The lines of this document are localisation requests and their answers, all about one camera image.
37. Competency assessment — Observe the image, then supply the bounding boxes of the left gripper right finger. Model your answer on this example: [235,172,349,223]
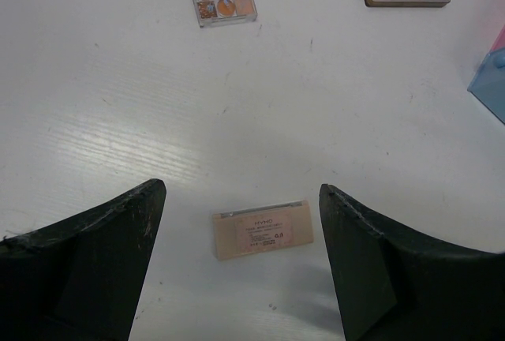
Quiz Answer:
[319,184,504,340]

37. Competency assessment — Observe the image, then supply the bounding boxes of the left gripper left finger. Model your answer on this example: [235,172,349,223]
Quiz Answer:
[1,179,166,340]

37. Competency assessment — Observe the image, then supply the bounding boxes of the pink rectangular compact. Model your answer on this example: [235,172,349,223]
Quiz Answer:
[212,200,314,260]

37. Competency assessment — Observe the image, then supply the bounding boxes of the pink blue organizer box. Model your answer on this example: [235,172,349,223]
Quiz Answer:
[467,28,505,123]

